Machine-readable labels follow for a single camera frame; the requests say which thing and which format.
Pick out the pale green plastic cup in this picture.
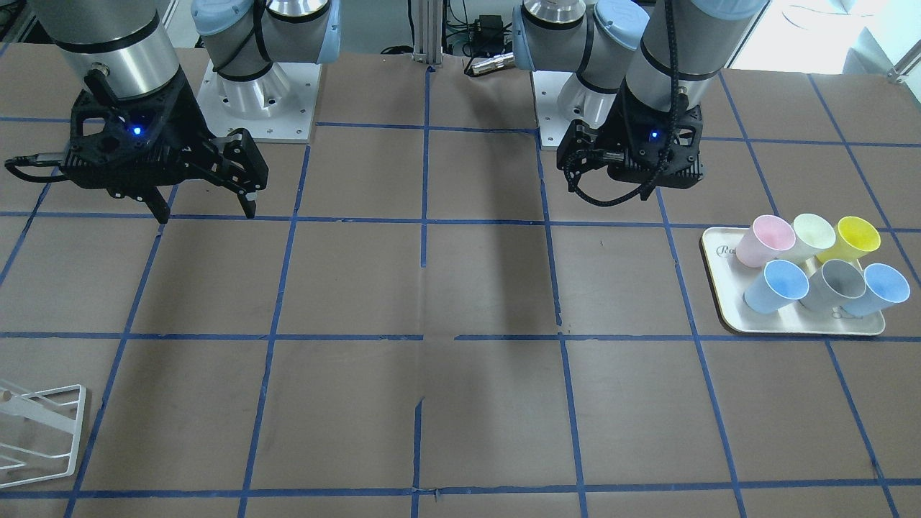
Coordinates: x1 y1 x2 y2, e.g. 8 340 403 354
777 213 838 265

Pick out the cream plastic tray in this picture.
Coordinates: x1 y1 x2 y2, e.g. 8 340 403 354
701 227 886 337

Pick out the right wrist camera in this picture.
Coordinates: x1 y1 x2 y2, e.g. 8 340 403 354
4 108 163 198

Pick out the pink plastic cup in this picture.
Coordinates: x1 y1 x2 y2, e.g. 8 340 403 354
735 215 797 268

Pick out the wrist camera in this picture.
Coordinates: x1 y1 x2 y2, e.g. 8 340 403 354
4 108 163 198
607 127 705 189

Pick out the grey plastic cup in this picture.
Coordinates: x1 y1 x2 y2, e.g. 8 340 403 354
799 259 866 312

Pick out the aluminium frame post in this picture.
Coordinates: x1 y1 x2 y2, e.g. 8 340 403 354
409 1 446 69

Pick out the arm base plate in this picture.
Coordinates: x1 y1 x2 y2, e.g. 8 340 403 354
196 63 323 144
531 71 655 153

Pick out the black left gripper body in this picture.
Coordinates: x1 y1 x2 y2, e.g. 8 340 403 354
601 81 704 189

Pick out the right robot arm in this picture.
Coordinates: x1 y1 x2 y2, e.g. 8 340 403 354
4 1 341 223

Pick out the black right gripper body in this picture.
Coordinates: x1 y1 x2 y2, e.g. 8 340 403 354
59 69 217 201

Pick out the yellow plastic cup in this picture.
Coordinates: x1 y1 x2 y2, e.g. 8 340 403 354
816 216 881 263

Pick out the light blue plastic cup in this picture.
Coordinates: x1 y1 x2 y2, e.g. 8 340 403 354
743 259 809 314

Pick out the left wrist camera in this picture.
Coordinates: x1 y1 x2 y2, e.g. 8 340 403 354
607 127 705 189

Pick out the white wire cup rack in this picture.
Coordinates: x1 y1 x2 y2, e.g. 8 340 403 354
1 379 88 489

